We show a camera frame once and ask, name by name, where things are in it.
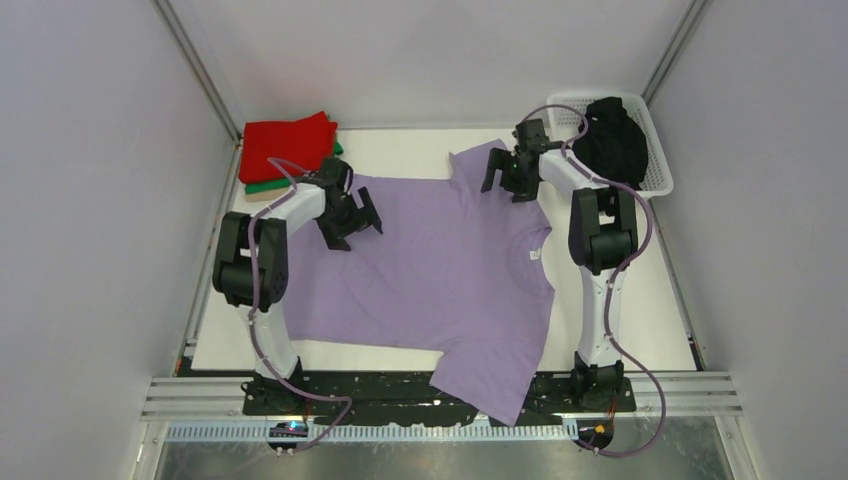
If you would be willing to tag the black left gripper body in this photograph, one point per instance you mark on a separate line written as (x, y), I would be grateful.
(344, 222)

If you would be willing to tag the aluminium corner post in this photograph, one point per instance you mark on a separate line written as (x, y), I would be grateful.
(685, 29)
(175, 26)

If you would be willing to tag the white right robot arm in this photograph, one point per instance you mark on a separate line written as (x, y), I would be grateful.
(603, 237)

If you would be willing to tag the black t-shirt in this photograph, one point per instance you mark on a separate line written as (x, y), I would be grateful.
(615, 147)

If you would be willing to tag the red folded t-shirt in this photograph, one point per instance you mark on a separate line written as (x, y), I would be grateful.
(304, 142)

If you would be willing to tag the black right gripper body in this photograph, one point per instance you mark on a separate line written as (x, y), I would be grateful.
(522, 184)

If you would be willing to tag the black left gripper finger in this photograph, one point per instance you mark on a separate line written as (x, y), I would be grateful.
(336, 240)
(369, 217)

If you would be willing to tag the left aluminium corner post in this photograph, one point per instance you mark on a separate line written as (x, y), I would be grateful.
(175, 26)

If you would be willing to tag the white plastic basket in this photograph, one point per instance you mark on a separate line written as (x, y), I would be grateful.
(563, 125)

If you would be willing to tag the white slotted cable duct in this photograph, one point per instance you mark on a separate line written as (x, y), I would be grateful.
(300, 431)

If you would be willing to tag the right aluminium corner post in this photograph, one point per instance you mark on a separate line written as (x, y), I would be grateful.
(685, 29)

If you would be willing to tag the green folded t-shirt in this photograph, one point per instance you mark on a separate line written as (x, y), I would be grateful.
(281, 183)

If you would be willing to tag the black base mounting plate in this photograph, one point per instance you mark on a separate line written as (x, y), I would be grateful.
(408, 399)

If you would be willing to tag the aluminium front rail frame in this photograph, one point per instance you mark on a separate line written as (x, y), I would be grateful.
(221, 398)

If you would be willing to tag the beige folded t-shirt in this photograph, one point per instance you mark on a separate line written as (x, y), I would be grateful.
(265, 196)

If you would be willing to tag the lavender t-shirt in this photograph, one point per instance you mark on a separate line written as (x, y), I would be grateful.
(453, 269)

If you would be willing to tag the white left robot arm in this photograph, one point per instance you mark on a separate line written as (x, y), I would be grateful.
(251, 266)

